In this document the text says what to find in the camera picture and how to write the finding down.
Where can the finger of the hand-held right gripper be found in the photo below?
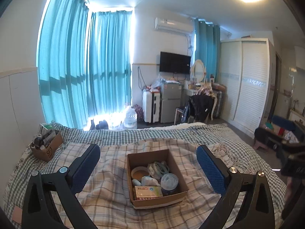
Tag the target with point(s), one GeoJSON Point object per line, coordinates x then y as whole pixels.
{"type": "Point", "coordinates": [262, 135]}
{"type": "Point", "coordinates": [283, 121]}

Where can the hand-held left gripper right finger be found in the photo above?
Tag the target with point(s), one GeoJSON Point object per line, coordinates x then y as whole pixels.
{"type": "Point", "coordinates": [211, 169]}

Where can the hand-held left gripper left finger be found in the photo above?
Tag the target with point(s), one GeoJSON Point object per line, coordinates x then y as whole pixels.
{"type": "Point", "coordinates": [87, 164]}

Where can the round white container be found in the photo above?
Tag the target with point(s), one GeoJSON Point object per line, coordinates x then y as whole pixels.
{"type": "Point", "coordinates": [138, 173]}

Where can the small blue item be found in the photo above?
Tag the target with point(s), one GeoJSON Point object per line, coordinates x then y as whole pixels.
{"type": "Point", "coordinates": [136, 183]}

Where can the white face mask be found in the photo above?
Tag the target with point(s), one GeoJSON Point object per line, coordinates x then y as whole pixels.
{"type": "Point", "coordinates": [157, 169]}

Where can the white tissue packet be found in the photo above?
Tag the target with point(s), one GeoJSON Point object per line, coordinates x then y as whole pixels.
{"type": "Point", "coordinates": [149, 180]}

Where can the white green medicine box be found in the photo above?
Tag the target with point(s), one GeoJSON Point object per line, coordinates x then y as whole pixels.
{"type": "Point", "coordinates": [147, 192]}

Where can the person's right hand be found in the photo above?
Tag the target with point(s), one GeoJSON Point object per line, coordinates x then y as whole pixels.
{"type": "Point", "coordinates": [290, 188]}

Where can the pink plastic stool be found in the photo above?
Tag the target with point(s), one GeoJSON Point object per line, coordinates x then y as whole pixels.
{"type": "Point", "coordinates": [259, 146]}

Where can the red item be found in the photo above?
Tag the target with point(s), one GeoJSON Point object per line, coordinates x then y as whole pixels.
{"type": "Point", "coordinates": [281, 132]}

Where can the teal lid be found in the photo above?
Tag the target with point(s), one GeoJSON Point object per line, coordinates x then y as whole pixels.
{"type": "Point", "coordinates": [269, 125]}

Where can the metal faucet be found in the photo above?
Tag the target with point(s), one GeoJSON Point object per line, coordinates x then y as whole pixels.
{"type": "Point", "coordinates": [296, 105]}

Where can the plaid fringed blanket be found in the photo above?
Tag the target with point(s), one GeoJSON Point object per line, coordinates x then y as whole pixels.
{"type": "Point", "coordinates": [112, 171]}

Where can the small cardboard box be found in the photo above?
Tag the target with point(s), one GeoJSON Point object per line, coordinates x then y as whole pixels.
{"type": "Point", "coordinates": [51, 148]}

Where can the black bags by window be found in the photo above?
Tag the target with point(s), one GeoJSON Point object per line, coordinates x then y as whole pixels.
{"type": "Point", "coordinates": [102, 125]}

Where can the green checkered bedsheet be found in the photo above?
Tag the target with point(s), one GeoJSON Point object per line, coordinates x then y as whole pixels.
{"type": "Point", "coordinates": [119, 134]}

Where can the white slatted wardrobe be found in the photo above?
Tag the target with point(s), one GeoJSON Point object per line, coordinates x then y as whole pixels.
{"type": "Point", "coordinates": [247, 83]}

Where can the dark small bottle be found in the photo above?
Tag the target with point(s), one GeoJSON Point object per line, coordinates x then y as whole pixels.
{"type": "Point", "coordinates": [39, 141]}

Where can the grey suitcase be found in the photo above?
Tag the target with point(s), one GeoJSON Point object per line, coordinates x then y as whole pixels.
{"type": "Point", "coordinates": [218, 103]}

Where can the green white carton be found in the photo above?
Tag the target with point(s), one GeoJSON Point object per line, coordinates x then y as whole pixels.
{"type": "Point", "coordinates": [45, 128]}

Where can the black jacket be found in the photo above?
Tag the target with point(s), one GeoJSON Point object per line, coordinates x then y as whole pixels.
{"type": "Point", "coordinates": [201, 107]}

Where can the white plastic bag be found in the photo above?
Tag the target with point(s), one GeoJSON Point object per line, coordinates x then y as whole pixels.
{"type": "Point", "coordinates": [130, 118]}

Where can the white chair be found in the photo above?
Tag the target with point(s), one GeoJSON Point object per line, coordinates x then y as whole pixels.
{"type": "Point", "coordinates": [178, 114]}

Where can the flat cardboard carton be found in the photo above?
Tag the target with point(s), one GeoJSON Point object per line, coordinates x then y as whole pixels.
{"type": "Point", "coordinates": [219, 87]}

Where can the white kitchen cabinet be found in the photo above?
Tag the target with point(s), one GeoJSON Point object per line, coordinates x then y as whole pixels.
{"type": "Point", "coordinates": [299, 57]}

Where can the floral clothes pile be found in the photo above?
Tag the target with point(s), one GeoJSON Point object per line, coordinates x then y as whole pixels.
{"type": "Point", "coordinates": [205, 91]}

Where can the patterned dark bag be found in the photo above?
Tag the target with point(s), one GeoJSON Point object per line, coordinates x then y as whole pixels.
{"type": "Point", "coordinates": [138, 112]}

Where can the silver small fridge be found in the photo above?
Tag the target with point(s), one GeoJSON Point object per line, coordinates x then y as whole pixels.
{"type": "Point", "coordinates": [170, 102]}

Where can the white dressing table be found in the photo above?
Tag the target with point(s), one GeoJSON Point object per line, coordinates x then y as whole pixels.
{"type": "Point", "coordinates": [189, 91]}

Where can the pink flat pad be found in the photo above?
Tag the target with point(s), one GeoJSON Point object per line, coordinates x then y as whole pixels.
{"type": "Point", "coordinates": [18, 214]}

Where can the white suitcase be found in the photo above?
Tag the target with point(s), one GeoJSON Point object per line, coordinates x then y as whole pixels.
{"type": "Point", "coordinates": [150, 107]}

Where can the oval white mirror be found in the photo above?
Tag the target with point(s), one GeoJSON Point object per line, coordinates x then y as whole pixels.
{"type": "Point", "coordinates": [198, 71]}

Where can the clear plastic bag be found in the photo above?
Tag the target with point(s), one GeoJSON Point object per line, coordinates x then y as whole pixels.
{"type": "Point", "coordinates": [158, 82]}

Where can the teal curtain panel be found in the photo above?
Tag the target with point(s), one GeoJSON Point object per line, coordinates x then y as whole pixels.
{"type": "Point", "coordinates": [109, 64]}

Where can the wide teal curtain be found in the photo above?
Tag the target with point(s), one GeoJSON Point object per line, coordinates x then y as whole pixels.
{"type": "Point", "coordinates": [62, 64]}

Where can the narrow teal curtain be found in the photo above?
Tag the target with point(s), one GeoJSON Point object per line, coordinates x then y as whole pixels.
{"type": "Point", "coordinates": [207, 47]}

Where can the white air conditioner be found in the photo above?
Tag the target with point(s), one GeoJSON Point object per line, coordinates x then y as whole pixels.
{"type": "Point", "coordinates": [172, 23]}

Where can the black wall television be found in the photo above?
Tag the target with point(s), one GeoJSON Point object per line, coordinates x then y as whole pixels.
{"type": "Point", "coordinates": [175, 62]}

